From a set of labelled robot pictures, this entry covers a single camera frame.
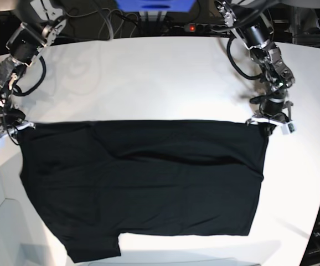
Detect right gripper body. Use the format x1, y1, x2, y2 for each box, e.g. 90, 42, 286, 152
0, 108, 36, 144

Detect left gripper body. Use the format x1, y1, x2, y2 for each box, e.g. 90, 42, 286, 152
245, 93, 293, 136

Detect black T-shirt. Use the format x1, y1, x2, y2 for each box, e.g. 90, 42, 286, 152
18, 120, 269, 263

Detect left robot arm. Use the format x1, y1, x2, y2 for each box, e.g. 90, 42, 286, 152
214, 1, 296, 135

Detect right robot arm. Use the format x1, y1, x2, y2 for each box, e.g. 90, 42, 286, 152
0, 1, 67, 144

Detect black power strip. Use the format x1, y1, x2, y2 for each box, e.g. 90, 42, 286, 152
173, 23, 225, 33

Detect blue box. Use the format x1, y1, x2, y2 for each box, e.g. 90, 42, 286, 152
115, 0, 195, 13

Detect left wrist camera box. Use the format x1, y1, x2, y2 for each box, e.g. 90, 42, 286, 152
281, 121, 296, 135

